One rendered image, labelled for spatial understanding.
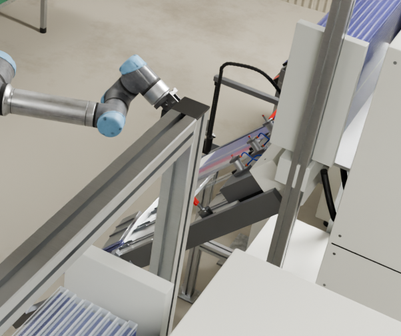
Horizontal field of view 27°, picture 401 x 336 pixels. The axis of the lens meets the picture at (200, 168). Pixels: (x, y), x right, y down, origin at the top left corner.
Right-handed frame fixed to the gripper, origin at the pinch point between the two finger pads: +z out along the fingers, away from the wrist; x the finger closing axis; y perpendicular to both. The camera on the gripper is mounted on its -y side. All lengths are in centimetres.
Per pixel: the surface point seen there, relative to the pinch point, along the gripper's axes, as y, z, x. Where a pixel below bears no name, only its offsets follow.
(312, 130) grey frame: 59, 11, -36
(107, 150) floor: -136, -26, 105
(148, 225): -27.3, 5.7, -12.1
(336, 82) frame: 70, 6, -34
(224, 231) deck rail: 13.6, 18.0, -32.1
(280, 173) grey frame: 44, 14, -36
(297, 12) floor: -126, -11, 321
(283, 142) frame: 49, 9, -34
